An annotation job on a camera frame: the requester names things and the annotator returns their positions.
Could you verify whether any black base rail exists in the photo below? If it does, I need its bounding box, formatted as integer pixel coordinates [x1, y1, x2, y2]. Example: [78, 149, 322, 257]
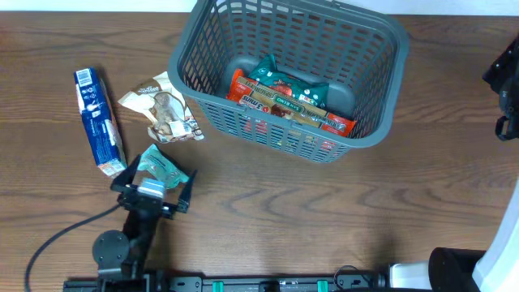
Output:
[62, 272, 433, 292]

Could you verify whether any grey plastic lattice basket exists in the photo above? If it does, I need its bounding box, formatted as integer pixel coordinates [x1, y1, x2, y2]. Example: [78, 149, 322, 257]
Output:
[168, 0, 410, 163]

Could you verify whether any teal small snack packet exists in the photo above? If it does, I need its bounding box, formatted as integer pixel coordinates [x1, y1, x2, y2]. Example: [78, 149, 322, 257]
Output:
[138, 144, 189, 189]

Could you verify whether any green Nescafe coffee bag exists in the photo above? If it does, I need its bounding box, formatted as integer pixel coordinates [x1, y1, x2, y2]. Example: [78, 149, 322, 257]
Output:
[248, 54, 329, 109]

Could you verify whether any beige brown snack pouch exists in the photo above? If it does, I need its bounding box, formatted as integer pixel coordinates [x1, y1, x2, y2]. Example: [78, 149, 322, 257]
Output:
[118, 71, 204, 144]

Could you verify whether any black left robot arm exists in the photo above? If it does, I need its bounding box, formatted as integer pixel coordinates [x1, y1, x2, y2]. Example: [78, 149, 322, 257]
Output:
[92, 157, 196, 291]

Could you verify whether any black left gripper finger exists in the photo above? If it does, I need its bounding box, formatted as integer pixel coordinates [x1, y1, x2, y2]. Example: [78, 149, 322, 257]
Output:
[177, 170, 197, 213]
[110, 154, 141, 193]

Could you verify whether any orange yellow spaghetti packet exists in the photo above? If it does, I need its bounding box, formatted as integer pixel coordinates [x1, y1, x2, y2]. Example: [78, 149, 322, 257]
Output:
[226, 69, 357, 137]

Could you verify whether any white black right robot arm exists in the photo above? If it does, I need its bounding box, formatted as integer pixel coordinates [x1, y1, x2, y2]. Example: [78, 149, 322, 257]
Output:
[374, 39, 518, 292]

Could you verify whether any blue carton box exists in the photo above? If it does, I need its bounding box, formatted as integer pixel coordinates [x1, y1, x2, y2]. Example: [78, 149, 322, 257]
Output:
[74, 67, 127, 178]

